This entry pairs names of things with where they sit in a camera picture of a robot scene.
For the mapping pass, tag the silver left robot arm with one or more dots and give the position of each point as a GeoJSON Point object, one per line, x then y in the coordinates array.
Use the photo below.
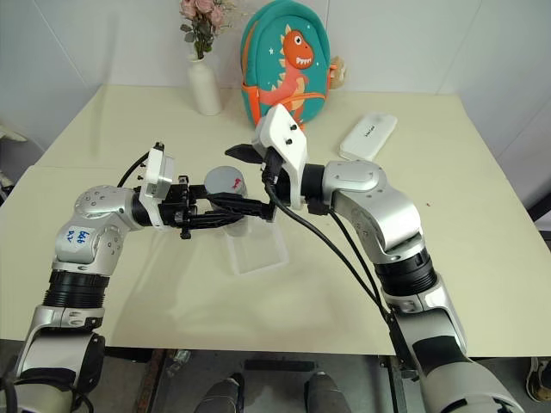
{"type": "Point", "coordinates": [99, 206]}

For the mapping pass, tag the black bar under table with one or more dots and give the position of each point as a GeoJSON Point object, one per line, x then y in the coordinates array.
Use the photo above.
{"type": "Point", "coordinates": [280, 365]}

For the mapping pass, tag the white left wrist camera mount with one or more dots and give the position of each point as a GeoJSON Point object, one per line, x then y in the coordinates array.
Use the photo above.
{"type": "Point", "coordinates": [158, 176]}

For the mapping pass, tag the clear plastic box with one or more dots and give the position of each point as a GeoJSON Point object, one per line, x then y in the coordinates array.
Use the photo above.
{"type": "Point", "coordinates": [258, 254]}

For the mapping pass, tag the white ceramic vase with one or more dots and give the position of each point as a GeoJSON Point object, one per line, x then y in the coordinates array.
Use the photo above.
{"type": "Point", "coordinates": [204, 90]}

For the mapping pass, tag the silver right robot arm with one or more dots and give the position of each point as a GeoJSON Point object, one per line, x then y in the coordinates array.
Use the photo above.
{"type": "Point", "coordinates": [379, 202]}

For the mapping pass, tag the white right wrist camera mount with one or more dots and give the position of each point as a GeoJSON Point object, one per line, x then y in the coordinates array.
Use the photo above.
{"type": "Point", "coordinates": [282, 129]}

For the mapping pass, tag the dark object beside table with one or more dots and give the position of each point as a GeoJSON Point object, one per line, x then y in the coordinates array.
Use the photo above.
{"type": "Point", "coordinates": [5, 185]}

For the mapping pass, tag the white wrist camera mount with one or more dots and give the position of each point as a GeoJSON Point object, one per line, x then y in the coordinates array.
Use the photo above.
{"type": "Point", "coordinates": [282, 129]}
{"type": "Point", "coordinates": [158, 176]}

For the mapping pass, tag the brown plush toy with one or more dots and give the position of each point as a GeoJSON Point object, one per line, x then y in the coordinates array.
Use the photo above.
{"type": "Point", "coordinates": [340, 71]}

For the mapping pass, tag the teal dinosaur backpack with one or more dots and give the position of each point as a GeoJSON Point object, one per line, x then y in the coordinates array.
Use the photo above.
{"type": "Point", "coordinates": [292, 56]}

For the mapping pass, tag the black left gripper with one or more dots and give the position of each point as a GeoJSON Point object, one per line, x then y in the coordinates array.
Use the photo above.
{"type": "Point", "coordinates": [176, 211]}

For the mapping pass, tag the gray metal table frame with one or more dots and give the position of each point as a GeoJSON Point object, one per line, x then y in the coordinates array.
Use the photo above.
{"type": "Point", "coordinates": [398, 383]}

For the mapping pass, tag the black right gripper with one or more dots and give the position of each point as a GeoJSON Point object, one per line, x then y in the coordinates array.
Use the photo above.
{"type": "Point", "coordinates": [272, 172]}

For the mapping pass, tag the dark furniture piece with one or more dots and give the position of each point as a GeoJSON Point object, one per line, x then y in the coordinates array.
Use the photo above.
{"type": "Point", "coordinates": [541, 206]}

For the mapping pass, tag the pink flower bouquet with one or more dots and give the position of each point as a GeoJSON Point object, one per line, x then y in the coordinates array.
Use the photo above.
{"type": "Point", "coordinates": [202, 21]}

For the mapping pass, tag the gray jar lid red mark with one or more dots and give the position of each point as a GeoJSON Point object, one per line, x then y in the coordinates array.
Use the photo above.
{"type": "Point", "coordinates": [224, 180]}

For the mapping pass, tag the white object beside table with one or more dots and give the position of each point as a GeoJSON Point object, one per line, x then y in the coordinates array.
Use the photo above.
{"type": "Point", "coordinates": [10, 133]}

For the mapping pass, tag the white and black shoe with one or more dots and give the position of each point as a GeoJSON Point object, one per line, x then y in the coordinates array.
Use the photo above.
{"type": "Point", "coordinates": [540, 380]}

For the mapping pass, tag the white oblong case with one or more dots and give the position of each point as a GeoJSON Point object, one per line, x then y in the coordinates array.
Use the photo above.
{"type": "Point", "coordinates": [368, 135]}

